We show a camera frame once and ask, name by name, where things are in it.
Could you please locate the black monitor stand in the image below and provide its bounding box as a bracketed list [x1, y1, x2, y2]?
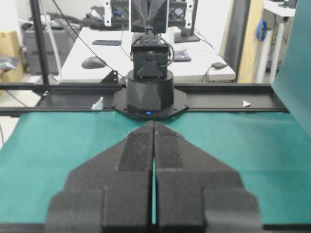
[173, 0, 200, 43]

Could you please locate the green backdrop curtain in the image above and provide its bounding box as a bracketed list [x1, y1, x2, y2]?
[272, 0, 311, 140]

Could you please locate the white office desk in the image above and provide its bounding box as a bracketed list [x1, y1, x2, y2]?
[61, 27, 236, 83]

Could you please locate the green table mat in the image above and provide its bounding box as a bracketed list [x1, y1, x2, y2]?
[0, 112, 311, 224]

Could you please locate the black vertical frame post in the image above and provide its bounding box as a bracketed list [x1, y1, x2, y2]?
[30, 0, 50, 85]

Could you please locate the black aluminium frame rail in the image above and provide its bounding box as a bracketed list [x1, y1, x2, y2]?
[0, 83, 287, 117]

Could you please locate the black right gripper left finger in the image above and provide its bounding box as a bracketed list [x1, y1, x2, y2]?
[46, 121, 155, 233]

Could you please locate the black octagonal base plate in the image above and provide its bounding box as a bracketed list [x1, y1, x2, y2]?
[112, 89, 189, 120]

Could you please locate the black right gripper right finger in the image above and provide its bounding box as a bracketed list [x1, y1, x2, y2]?
[154, 122, 262, 233]

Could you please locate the black computer mouse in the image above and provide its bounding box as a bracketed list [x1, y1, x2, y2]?
[81, 56, 106, 69]

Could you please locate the dark smartphone on desk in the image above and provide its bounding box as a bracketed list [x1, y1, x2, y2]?
[92, 40, 121, 46]

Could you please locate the blue tape roll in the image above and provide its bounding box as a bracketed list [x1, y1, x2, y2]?
[256, 20, 268, 42]

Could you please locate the small black desk device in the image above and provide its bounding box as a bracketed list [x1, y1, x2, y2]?
[211, 62, 227, 69]

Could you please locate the cardboard box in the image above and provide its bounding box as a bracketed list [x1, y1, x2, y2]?
[0, 31, 23, 83]

